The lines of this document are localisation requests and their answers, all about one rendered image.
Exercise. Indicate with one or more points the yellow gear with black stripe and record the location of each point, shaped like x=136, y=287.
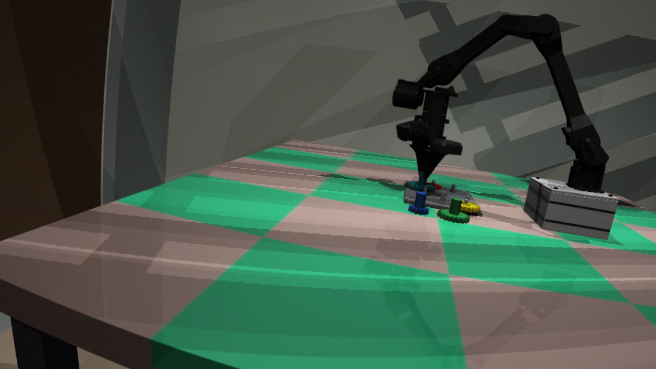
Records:
x=469, y=207

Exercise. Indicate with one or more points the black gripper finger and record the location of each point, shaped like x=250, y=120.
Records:
x=432, y=160
x=421, y=157

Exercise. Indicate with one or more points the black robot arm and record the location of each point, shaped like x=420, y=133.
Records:
x=587, y=173

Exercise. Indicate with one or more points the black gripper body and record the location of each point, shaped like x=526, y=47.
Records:
x=437, y=142

